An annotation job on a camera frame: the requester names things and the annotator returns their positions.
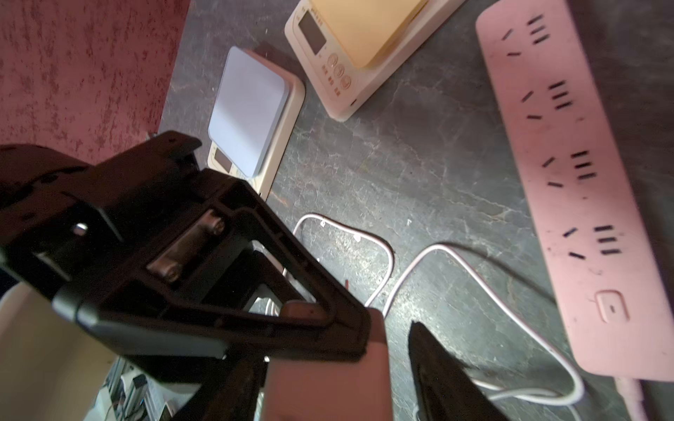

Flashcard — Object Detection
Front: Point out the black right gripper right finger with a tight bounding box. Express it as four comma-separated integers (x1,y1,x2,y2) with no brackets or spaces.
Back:
408,322,507,420

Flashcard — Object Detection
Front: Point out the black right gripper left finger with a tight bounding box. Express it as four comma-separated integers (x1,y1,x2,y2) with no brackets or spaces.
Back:
1,131,371,420

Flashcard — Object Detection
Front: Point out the white usb cable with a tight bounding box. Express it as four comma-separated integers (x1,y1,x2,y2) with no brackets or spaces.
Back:
246,212,586,421

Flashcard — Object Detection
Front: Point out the blue top electronic scale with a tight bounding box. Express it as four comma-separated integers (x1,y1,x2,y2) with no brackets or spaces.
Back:
207,47,305,199

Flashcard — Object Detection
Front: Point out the pink power strip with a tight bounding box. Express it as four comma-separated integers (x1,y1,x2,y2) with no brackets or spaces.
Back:
476,1,673,382

